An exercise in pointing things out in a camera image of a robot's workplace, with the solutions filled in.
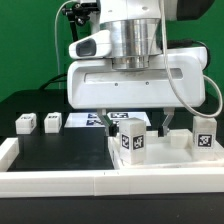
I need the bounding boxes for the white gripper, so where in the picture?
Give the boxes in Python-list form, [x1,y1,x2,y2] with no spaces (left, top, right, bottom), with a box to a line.
[67,47,206,137]

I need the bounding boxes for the white square tabletop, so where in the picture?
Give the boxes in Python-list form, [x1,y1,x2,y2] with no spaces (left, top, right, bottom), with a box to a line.
[108,129,224,169]

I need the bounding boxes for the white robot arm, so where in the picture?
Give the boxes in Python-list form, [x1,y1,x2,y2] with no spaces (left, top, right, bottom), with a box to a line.
[67,0,215,136]

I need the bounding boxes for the white sheet with fiducial tags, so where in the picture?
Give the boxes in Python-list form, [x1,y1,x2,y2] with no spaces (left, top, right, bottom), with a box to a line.
[65,112,151,128]

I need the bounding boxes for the black cables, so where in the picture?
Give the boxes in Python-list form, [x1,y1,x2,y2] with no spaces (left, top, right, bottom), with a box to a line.
[39,72,69,91]

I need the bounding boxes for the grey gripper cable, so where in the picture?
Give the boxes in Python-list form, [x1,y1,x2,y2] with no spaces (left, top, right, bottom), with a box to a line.
[158,0,224,119]

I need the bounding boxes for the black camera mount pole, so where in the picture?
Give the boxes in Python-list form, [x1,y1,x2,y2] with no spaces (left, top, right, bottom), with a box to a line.
[62,3,99,42]

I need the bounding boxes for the white cable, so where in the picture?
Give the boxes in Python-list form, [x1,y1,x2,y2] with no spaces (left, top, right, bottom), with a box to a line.
[54,0,76,89]

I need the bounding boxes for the white U-shaped fence wall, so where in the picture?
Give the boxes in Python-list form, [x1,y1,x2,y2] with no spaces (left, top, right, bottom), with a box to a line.
[0,138,224,198]

